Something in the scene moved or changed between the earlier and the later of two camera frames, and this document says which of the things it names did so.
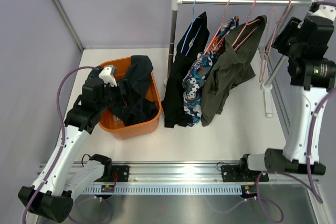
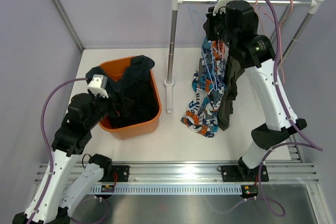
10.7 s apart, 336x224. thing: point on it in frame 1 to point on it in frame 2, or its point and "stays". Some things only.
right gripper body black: x=286 y=42 to x=216 y=29
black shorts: x=192 y=40 to x=134 y=99
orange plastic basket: x=112 y=121 stays
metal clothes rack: x=176 y=0 stays
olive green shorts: x=232 y=65 to x=234 y=68
